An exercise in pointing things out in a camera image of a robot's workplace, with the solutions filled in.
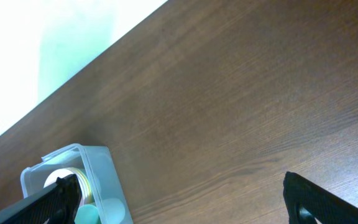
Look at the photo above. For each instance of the pink plastic bowl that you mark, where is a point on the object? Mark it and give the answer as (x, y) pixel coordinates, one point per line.
(61, 173)

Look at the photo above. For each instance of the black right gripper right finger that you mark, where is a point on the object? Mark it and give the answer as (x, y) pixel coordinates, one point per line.
(307, 202)

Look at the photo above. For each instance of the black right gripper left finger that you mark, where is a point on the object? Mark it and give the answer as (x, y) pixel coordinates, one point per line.
(57, 203)

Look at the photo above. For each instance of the green plastic cup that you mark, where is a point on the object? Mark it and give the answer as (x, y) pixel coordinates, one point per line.
(87, 214)

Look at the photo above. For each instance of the clear plastic container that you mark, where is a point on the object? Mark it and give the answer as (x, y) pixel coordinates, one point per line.
(98, 165)

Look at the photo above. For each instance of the yellow plastic bowl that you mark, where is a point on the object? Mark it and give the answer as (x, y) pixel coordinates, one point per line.
(87, 195)

